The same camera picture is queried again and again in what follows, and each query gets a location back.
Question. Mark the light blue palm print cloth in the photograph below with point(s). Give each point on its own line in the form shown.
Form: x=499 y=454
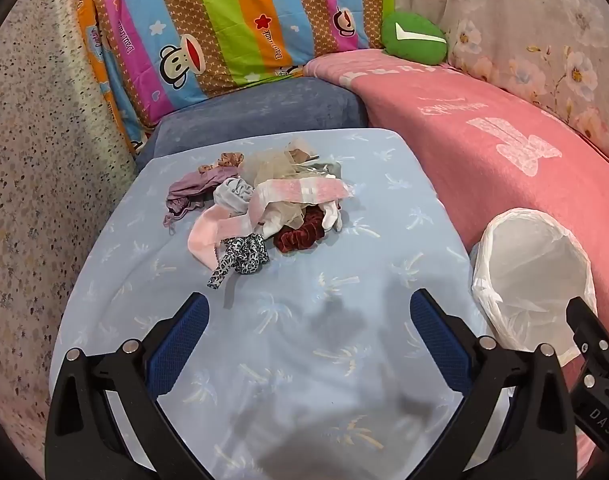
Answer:
x=294 y=320

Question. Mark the blue-grey cushion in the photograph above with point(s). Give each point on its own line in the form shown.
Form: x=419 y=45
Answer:
x=264 y=105

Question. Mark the striped monkey print pillow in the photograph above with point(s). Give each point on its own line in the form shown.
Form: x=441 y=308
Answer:
x=209 y=25

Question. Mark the white cloth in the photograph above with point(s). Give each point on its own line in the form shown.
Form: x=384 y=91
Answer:
x=329 y=217

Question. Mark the grey floral cloth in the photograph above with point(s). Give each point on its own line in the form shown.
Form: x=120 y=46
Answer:
x=534 y=35

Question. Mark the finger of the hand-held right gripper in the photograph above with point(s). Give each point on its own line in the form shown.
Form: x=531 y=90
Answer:
x=587 y=327

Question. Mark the brown scrunchie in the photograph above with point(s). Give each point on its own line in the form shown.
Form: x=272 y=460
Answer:
x=229 y=159

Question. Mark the pink white cloth band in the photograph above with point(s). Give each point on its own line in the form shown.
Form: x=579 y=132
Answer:
x=294 y=190

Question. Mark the pink blanket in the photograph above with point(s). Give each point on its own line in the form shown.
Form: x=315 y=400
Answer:
x=459 y=160

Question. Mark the bin with white bag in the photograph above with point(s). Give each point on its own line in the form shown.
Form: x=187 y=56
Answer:
x=524 y=270

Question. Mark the green cushion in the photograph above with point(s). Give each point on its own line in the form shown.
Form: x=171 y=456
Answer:
x=409 y=40

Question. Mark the beige sheer stocking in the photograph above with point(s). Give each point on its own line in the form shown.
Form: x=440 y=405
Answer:
x=274 y=165

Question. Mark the light grey scrunchie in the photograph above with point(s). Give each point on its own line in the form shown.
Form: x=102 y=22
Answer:
x=232 y=195

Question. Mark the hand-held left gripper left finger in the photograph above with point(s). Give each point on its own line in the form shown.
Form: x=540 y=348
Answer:
x=179 y=345

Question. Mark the dark red velvet scrunchie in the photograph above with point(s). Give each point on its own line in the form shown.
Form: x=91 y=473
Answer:
x=299 y=235

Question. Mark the leopard print scrunchie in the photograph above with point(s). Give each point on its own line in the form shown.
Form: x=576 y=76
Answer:
x=244 y=255

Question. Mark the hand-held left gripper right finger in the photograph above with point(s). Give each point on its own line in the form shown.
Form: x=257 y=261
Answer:
x=442 y=345

